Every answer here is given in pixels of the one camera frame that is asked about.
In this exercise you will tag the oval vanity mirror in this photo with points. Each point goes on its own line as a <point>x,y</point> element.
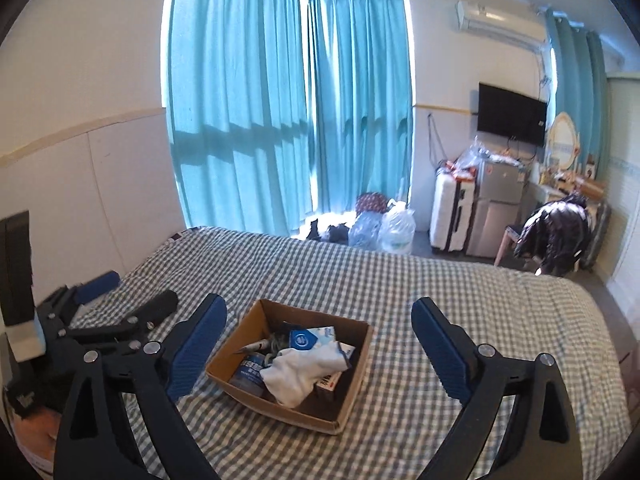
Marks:
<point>563,145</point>

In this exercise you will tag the black wall television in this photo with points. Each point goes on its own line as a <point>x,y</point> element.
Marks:
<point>511,115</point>

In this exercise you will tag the person left hand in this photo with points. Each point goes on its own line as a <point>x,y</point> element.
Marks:
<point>35,436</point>

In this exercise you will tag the checkered bed quilt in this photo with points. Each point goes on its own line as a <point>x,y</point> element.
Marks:
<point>401,412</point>

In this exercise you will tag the right teal curtain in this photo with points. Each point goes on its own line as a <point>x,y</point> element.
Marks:
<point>582,91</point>

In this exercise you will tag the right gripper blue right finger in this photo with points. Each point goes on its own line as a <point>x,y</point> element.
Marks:
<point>541,439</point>

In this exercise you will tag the teal curtain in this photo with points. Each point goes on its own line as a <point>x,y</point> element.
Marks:
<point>361,99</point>
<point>237,114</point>
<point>582,91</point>

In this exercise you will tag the green white medicine box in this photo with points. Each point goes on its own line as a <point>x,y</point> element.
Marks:
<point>325,387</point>

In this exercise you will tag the white air conditioner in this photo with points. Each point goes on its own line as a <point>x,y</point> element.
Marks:
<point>502,26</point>

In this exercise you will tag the wooden dressing table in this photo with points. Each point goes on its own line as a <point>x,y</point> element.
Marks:
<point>547,186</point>

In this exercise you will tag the open cardboard box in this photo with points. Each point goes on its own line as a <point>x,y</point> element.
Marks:
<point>267,317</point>

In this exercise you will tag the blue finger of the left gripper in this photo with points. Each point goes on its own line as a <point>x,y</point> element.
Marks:
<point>99,286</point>
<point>135,325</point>

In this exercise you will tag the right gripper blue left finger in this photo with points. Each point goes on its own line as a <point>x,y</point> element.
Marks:
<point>95,439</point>

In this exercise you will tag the white suitcase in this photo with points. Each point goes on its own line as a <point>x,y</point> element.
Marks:
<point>452,210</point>

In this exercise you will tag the silver mini fridge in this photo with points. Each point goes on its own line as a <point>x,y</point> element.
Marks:
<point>498,199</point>

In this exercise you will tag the white louvered wardrobe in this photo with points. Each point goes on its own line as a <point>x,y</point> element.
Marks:
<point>618,262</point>

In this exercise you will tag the white knit glove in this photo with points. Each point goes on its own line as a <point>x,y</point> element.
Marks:
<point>293,373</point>

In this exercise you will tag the white plastic bag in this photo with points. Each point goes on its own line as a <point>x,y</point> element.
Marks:
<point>397,230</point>

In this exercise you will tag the grey plastic clip hanger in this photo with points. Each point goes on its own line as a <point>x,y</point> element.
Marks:
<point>277,343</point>

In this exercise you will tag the clear plastic bag on fridge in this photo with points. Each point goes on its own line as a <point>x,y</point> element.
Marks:
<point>473,155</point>

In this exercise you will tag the blue white tissue pack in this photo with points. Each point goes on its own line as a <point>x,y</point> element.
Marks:
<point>304,339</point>

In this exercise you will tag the middle teal curtain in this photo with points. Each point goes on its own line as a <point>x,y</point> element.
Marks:
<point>361,99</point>

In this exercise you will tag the dark red patterned bag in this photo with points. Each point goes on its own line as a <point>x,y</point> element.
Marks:
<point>371,202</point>

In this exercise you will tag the left teal curtain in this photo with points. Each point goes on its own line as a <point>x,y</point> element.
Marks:
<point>237,114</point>

